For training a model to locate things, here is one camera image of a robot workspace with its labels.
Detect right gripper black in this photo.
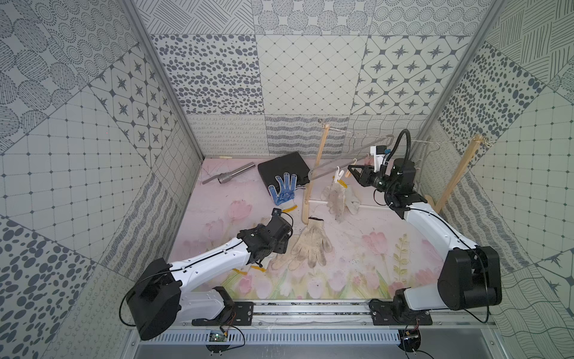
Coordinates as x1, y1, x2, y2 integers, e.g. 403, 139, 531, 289
348, 165, 398, 195

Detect white clothes peg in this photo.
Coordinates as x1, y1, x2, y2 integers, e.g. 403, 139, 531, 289
333, 166, 345, 182

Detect grey clip hanger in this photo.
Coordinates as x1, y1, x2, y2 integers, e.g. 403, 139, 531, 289
308, 135, 395, 182

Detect beige knit gloves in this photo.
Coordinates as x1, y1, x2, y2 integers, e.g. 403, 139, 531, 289
270, 217, 333, 271

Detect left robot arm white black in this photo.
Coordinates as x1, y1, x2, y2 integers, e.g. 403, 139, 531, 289
121, 209, 293, 340

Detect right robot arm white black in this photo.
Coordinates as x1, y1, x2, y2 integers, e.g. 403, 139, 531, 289
348, 130, 502, 316

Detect blue dotted glove near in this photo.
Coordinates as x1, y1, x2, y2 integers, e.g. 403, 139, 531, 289
233, 266, 267, 275

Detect blue dotted glove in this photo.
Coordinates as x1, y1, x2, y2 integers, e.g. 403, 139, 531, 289
268, 173, 297, 206
233, 266, 267, 275

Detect blue dotted glove far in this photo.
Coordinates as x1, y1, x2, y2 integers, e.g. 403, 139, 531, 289
268, 173, 297, 206

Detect black flat pad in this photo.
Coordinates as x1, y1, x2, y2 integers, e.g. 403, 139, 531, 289
257, 152, 310, 187

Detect grey metal cylinder tool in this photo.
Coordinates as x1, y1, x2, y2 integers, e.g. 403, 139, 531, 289
202, 162, 256, 185

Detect small circuit board left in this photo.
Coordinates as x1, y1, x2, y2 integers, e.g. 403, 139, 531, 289
206, 331, 230, 354

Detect small black module right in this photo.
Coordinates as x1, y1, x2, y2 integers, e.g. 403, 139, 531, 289
399, 329, 422, 354

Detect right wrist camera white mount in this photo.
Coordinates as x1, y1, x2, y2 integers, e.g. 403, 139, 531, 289
370, 145, 391, 174

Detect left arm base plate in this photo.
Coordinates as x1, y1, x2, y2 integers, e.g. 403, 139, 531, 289
191, 302, 254, 327

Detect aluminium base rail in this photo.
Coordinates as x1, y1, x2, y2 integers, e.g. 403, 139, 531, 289
138, 299, 487, 337

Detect wooden drying rack frame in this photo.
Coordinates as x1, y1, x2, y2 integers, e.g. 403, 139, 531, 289
301, 122, 493, 224

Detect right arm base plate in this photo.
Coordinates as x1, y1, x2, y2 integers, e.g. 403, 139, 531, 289
368, 299, 433, 326

